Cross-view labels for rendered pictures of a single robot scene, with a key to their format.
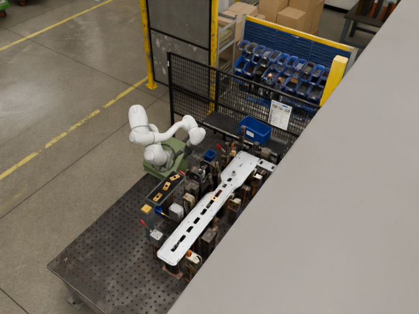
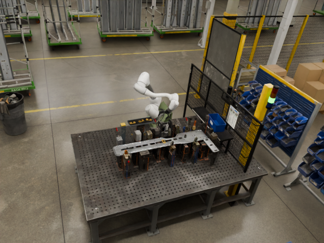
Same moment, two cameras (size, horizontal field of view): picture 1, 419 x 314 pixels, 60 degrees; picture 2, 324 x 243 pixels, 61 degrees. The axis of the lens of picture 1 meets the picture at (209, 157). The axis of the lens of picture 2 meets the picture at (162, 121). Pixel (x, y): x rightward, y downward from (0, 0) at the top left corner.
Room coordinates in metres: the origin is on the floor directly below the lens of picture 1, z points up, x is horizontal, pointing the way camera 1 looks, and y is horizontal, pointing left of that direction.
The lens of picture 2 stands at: (-0.60, -1.62, 3.42)
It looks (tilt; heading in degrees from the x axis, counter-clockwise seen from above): 35 degrees down; 33
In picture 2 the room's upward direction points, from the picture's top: 6 degrees clockwise
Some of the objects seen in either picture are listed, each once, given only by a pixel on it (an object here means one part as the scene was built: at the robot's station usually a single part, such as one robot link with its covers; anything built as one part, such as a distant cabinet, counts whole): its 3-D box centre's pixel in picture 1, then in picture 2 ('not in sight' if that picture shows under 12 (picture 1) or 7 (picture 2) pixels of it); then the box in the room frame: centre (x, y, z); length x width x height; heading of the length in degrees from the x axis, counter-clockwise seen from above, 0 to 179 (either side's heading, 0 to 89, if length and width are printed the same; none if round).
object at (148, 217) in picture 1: (149, 225); (123, 137); (1.70, 0.48, 0.92); 0.08 x 0.08 x 0.44; 59
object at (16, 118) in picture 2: not in sight; (12, 114); (1.33, 2.91, 0.36); 0.54 x 0.50 x 0.73; 58
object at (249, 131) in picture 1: (254, 130); (216, 122); (2.76, -0.45, 1.10); 0.30 x 0.17 x 0.13; 51
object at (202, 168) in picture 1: (201, 185); (164, 134); (2.14, 0.07, 0.94); 0.18 x 0.13 x 0.49; 149
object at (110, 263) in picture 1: (212, 209); (165, 154); (2.06, -0.05, 0.68); 2.56 x 1.61 x 0.04; 148
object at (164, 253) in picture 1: (213, 200); (162, 142); (1.92, -0.05, 1.00); 1.38 x 0.22 x 0.02; 149
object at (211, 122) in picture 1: (244, 132); (211, 122); (2.82, -0.35, 1.02); 0.90 x 0.22 x 0.03; 59
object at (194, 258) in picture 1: (194, 268); (127, 165); (1.35, 0.09, 0.88); 0.15 x 0.11 x 0.36; 59
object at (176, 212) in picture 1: (176, 222); (137, 143); (1.75, 0.26, 0.90); 0.13 x 0.10 x 0.41; 59
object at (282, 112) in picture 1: (279, 114); (232, 116); (2.77, -0.67, 1.30); 0.23 x 0.02 x 0.31; 59
